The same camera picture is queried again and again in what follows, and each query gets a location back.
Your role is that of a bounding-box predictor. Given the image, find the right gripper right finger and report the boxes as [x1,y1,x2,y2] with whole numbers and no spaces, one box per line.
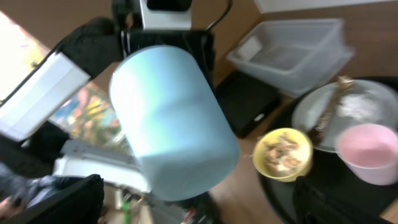
[293,177,390,224]

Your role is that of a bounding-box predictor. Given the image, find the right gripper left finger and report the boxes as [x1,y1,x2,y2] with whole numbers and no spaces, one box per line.
[1,174,104,224]

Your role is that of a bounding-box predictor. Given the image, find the food scraps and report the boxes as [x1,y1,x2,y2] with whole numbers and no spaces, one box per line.
[263,133,303,176]

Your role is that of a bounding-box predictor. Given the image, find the yellow bowl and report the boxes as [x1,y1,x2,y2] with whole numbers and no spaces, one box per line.
[252,128,313,182]

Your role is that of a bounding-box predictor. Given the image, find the pink cup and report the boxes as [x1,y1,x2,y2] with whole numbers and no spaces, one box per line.
[335,124,397,185]

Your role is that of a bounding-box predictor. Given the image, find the blue cup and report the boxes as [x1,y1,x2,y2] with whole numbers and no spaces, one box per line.
[109,45,239,201]

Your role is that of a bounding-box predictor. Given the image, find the gold brown snack wrapper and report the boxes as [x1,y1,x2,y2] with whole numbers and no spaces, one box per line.
[307,76,354,146]

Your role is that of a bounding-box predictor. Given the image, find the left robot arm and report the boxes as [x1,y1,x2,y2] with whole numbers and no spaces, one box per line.
[1,1,217,146]

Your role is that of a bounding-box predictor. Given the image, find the round black serving tray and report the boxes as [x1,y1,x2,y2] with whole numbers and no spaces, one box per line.
[257,76,398,224]

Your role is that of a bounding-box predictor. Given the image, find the crumpled white tissue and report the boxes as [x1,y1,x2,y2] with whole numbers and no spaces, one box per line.
[337,94,383,123]

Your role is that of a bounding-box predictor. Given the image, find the grey plate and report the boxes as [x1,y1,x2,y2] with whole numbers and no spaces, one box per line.
[292,80,397,153]

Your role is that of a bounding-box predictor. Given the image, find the black rectangular tray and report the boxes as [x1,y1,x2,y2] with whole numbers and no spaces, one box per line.
[216,70,281,138]

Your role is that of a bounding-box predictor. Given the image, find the clear plastic bin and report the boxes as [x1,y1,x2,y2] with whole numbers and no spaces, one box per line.
[227,19,354,97]

